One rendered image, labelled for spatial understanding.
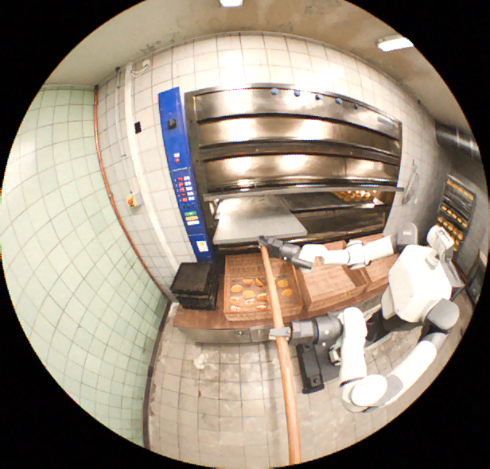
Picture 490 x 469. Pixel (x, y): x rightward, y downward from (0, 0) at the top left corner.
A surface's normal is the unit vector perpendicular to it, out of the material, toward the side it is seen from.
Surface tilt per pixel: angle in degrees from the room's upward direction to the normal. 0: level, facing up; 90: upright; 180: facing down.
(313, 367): 0
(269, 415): 0
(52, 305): 90
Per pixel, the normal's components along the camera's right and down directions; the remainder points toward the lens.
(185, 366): -0.09, -0.87
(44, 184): 1.00, -0.10
